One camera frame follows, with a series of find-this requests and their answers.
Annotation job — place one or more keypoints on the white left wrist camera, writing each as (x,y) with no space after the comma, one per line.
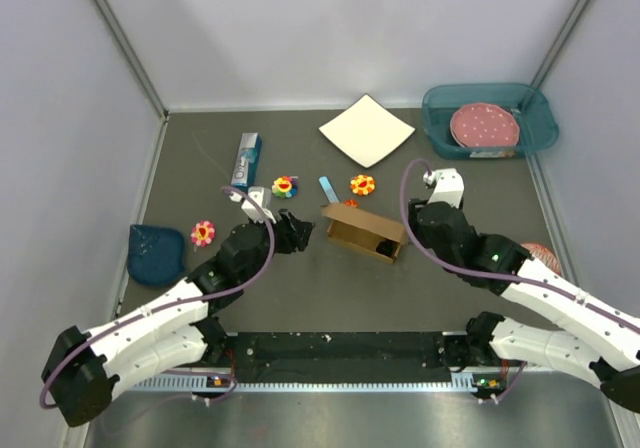
(255,204)

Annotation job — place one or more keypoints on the pink plush flower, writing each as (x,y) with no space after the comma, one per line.
(203,233)

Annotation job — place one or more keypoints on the teal plastic bin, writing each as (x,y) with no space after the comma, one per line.
(530,108)

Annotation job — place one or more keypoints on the white cable duct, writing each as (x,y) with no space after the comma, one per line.
(464,382)

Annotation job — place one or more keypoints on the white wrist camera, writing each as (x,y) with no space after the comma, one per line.
(255,204)
(447,186)

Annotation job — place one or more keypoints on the rainbow plush flower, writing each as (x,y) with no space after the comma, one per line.
(285,187)

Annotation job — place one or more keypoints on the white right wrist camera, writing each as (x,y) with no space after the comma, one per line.
(447,186)

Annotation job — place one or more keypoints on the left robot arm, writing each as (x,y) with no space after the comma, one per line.
(87,370)

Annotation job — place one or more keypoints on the blue toothpaste box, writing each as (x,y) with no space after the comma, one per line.
(245,166)

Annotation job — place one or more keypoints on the orange red small toy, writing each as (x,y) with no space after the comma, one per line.
(351,203)

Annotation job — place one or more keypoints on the brown cardboard box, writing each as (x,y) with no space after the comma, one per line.
(361,231)

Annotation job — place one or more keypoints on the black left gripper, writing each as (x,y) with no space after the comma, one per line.
(293,233)

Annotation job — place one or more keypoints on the light blue stick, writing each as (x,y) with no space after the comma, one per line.
(328,190)

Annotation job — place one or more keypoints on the orange plush flower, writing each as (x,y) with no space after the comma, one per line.
(362,185)

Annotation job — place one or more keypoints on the pink dotted plate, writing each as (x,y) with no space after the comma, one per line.
(484,125)

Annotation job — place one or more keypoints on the white square plate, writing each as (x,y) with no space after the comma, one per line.
(366,132)

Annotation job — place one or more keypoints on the pink patterned bowl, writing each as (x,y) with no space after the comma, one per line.
(545,255)

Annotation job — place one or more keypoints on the dark blue dish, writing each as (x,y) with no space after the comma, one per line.
(155,255)

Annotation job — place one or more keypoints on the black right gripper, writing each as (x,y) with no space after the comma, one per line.
(414,225)

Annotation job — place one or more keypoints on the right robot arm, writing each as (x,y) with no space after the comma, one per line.
(592,341)

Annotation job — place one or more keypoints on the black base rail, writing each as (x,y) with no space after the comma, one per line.
(335,357)

